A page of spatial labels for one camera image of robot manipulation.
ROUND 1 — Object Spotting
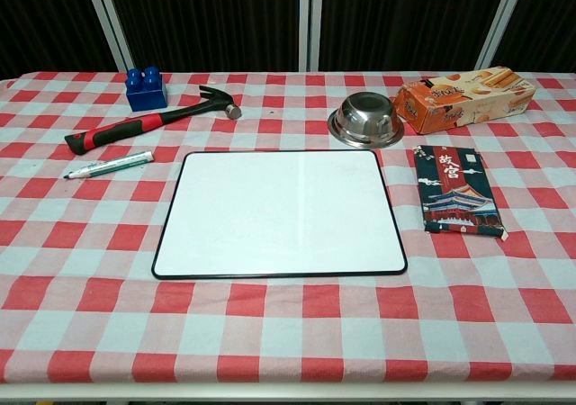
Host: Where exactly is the white metal frame post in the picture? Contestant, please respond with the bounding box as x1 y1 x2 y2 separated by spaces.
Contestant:
82 0 137 73
474 0 530 70
298 0 324 73

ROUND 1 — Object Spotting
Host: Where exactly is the green white marker pen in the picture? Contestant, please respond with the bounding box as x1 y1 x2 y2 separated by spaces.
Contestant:
63 148 156 182

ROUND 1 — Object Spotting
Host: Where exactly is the blue toy building block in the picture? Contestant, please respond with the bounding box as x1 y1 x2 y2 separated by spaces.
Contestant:
125 66 169 113

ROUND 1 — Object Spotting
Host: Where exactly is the white dry-erase board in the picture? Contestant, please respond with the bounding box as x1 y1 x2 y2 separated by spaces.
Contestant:
151 149 409 281

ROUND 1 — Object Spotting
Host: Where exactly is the stainless steel bowl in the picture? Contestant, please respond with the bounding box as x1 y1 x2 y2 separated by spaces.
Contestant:
328 91 405 148

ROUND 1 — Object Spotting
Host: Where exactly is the dark blue palace print packet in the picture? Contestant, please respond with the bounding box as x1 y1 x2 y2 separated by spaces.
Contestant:
413 144 509 242

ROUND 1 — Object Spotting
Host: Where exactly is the red black claw hammer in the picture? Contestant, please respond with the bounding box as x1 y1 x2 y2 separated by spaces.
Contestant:
64 85 243 157

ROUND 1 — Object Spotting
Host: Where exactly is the orange biscuit box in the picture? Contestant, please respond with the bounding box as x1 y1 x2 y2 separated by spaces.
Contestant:
393 66 537 135

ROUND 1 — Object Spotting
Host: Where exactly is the red white checkered tablecloth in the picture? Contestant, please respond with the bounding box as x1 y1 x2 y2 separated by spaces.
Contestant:
0 70 576 384

